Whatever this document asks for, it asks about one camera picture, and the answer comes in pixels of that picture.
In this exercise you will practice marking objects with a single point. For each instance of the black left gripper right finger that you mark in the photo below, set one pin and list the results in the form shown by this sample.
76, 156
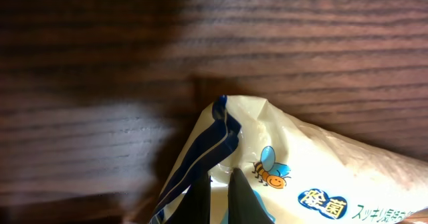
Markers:
243, 205

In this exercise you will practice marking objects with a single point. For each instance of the yellow white snack bag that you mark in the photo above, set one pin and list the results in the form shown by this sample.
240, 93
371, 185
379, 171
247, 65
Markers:
299, 172

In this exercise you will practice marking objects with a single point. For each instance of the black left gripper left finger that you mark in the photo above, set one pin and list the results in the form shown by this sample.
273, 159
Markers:
196, 204

